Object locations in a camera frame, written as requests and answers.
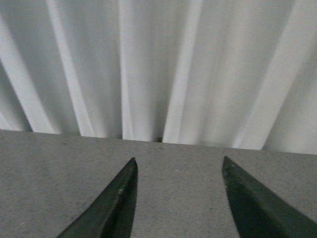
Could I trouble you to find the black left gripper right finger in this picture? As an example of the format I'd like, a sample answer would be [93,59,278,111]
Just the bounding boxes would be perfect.
[222,156,317,238]

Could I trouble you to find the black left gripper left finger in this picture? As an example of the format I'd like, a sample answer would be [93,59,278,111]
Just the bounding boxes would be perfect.
[58,158,138,238]

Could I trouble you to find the white pleated curtain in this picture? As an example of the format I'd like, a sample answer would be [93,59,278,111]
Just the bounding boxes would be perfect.
[0,0,317,154]

